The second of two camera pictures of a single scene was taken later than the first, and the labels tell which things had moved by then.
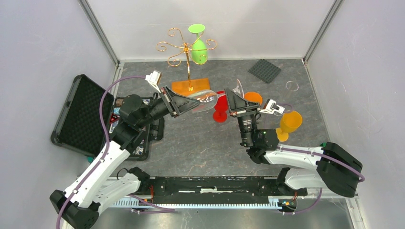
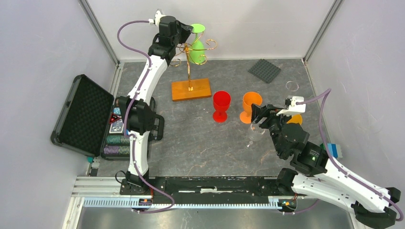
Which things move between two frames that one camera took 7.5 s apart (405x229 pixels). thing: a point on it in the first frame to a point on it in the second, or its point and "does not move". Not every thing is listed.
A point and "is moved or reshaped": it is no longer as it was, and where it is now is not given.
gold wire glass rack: x=186 y=88 does not move
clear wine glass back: x=207 y=99 is moved or reshaped
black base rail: x=219 y=192 does not move
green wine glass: x=198 y=49 does not move
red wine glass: x=220 y=113 does not move
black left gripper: x=178 y=104 to x=186 y=30
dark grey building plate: x=264 y=70 does not move
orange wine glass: x=253 y=97 does not move
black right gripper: x=239 y=108 to x=266 y=109
